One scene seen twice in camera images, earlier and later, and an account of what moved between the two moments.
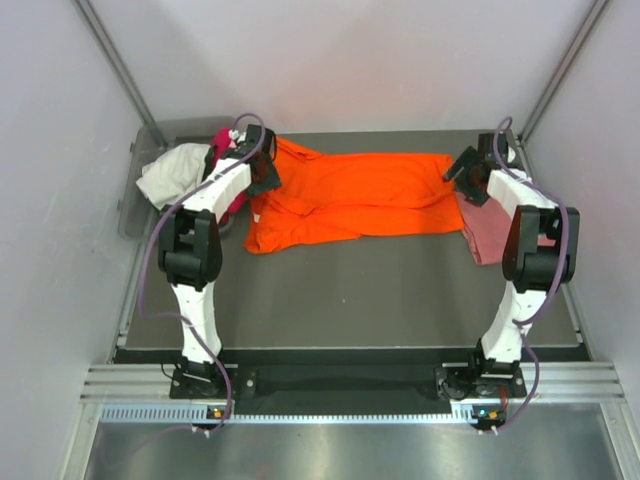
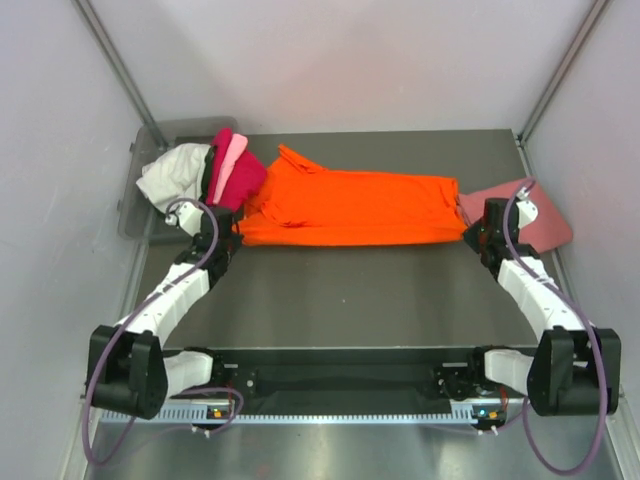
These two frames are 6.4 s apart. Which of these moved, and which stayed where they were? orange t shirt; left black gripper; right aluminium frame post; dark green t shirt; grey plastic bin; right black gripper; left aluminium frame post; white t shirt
Moved: right black gripper; orange t shirt; left black gripper
Stayed: grey plastic bin; dark green t shirt; white t shirt; right aluminium frame post; left aluminium frame post
